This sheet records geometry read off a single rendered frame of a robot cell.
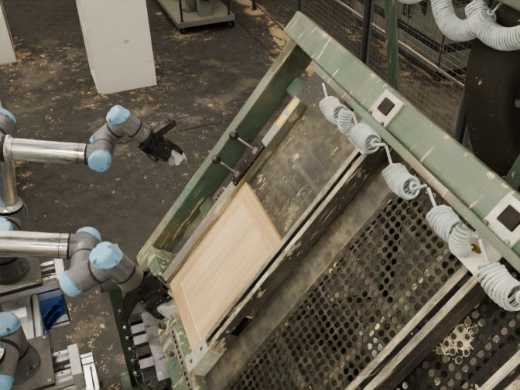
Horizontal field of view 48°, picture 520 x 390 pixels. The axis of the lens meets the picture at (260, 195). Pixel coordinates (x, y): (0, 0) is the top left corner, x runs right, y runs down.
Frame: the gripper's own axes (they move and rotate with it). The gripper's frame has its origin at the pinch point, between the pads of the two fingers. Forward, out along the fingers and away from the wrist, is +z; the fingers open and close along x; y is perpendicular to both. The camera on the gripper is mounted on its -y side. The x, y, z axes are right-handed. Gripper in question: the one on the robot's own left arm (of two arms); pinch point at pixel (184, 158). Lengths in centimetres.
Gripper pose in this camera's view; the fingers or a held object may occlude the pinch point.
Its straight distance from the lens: 235.6
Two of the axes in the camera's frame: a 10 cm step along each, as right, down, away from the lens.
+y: -3.4, 8.8, -3.3
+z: 6.3, 4.8, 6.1
